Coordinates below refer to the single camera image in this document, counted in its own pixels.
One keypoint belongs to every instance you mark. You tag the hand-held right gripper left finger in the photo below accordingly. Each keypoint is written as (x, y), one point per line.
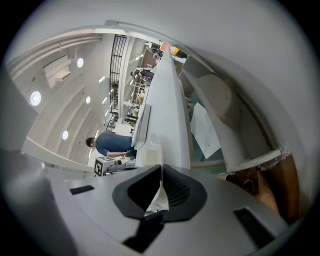
(135, 192)

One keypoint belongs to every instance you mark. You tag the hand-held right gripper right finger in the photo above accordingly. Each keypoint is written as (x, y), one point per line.
(182, 197)

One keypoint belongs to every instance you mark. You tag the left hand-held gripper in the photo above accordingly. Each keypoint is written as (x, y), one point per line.
(110, 165)

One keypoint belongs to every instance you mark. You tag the clear plastic food packet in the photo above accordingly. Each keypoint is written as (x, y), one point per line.
(153, 152)

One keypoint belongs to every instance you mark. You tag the thin white board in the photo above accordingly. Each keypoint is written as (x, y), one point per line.
(143, 122)

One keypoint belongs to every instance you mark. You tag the round ceiling light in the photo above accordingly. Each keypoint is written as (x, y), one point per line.
(35, 98)
(80, 62)
(88, 100)
(65, 135)

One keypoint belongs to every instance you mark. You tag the white paper sheet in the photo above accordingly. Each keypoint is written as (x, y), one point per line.
(203, 130)

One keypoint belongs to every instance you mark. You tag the white wooden bar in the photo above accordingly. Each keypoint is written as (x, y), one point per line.
(257, 160)

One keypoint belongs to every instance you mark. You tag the tall white partition panel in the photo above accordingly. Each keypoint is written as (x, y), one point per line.
(167, 100)

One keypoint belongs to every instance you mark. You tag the brown wooden cabinet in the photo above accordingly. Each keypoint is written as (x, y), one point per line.
(275, 180)

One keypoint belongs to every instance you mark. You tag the black metal window grille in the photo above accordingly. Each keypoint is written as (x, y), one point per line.
(116, 62)

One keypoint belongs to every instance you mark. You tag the large white roll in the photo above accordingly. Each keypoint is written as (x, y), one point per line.
(220, 100)

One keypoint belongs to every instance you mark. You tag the white ceiling air conditioner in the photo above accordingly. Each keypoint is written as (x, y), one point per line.
(53, 68)

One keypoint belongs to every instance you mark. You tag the yellow box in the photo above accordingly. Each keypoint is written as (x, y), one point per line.
(176, 50)

